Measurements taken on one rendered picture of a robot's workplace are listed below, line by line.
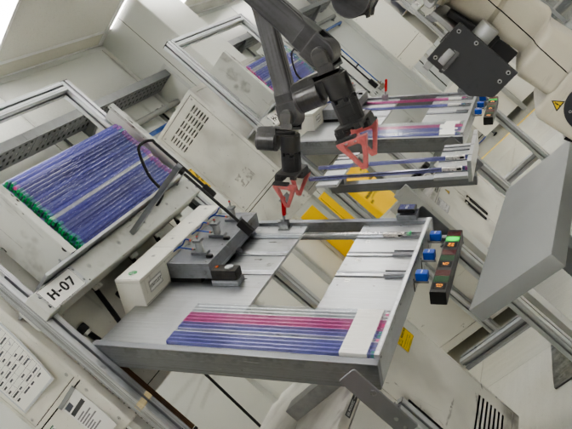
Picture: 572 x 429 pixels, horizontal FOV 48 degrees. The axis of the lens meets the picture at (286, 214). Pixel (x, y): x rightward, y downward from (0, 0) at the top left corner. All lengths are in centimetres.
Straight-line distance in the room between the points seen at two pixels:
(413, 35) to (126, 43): 257
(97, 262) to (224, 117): 131
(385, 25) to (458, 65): 481
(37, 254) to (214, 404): 207
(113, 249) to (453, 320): 169
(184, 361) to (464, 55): 91
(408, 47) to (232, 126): 356
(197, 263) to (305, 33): 72
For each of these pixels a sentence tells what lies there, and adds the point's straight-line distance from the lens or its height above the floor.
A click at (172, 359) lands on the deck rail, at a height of 103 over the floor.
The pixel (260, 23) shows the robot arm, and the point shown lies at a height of 145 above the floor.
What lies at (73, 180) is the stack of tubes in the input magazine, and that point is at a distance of 188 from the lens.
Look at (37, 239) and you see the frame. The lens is 174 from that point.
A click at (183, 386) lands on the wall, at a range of 359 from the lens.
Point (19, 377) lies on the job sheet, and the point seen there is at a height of 130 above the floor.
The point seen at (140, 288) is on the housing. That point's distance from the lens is 174.
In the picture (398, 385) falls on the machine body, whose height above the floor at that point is 50.
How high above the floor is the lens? 107
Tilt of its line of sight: 1 degrees down
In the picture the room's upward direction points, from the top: 49 degrees counter-clockwise
